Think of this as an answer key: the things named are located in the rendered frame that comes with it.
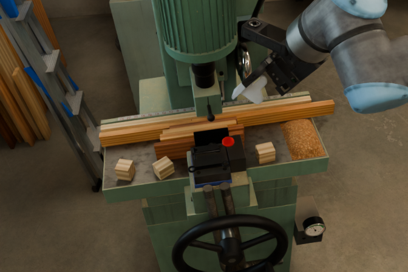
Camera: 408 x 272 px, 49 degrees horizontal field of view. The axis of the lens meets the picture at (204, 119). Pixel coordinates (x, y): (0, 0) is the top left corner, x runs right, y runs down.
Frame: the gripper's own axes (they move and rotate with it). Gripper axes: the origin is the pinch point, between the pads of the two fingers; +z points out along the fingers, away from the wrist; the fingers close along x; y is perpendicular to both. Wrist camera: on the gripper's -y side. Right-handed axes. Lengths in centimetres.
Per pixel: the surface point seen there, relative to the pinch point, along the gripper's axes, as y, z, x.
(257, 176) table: 20.1, 22.9, -2.5
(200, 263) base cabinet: 34, 63, -18
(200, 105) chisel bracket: -3.8, 18.2, -4.2
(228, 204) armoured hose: 19.1, 17.2, -16.6
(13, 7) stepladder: -77, 68, -8
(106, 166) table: -8.2, 38.1, -27.6
